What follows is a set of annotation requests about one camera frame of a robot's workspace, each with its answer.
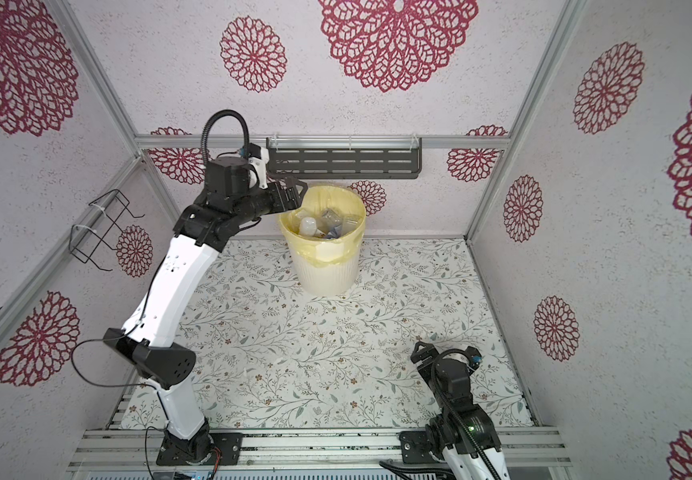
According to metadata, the yellow plastic bin liner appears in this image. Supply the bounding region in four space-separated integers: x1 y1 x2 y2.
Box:
278 185 367 267

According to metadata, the black wire wall rack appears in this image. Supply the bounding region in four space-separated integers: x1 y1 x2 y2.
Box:
68 188 145 272

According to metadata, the cream ribbed waste bin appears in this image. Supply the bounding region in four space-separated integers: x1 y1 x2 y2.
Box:
285 232 364 296

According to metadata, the grey metal wall shelf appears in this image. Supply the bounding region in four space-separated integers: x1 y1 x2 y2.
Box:
266 137 423 180

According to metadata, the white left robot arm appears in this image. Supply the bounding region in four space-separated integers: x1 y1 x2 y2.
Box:
103 156 308 465

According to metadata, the clear green-cap bottle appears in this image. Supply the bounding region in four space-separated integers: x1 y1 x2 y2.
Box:
319 208 344 237

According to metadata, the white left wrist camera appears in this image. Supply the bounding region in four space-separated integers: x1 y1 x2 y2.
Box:
244 143 270 190

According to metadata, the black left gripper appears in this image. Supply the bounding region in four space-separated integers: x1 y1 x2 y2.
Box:
235 175 307 228

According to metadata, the white red-cap bottle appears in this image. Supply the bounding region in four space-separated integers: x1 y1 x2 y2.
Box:
298 216 321 237

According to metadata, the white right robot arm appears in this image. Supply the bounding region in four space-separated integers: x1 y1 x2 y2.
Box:
411 341 511 479

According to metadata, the clear purple-label water bottle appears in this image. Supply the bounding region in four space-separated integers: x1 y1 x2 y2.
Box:
339 215 361 237

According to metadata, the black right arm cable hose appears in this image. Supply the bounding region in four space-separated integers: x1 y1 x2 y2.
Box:
378 349 491 480

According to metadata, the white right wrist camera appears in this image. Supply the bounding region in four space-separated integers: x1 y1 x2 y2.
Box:
464 346 482 372

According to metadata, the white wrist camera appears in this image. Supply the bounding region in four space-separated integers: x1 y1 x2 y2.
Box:
464 346 482 372
244 143 270 190

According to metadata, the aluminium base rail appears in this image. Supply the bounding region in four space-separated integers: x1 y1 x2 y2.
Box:
67 427 573 473

